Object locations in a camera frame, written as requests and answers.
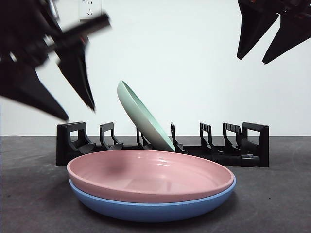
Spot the pale green round plate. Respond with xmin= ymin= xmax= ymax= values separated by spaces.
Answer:
xmin=117 ymin=80 xmax=175 ymax=152

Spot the white wall socket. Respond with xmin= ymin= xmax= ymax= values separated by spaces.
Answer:
xmin=79 ymin=0 xmax=102 ymax=20

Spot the pink round plate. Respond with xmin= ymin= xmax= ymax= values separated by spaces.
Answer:
xmin=67 ymin=150 xmax=235 ymax=203

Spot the blue round plate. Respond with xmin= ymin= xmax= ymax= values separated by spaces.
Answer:
xmin=69 ymin=178 xmax=237 ymax=223

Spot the black plastic plate rack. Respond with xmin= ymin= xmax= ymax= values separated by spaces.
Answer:
xmin=56 ymin=121 xmax=270 ymax=168

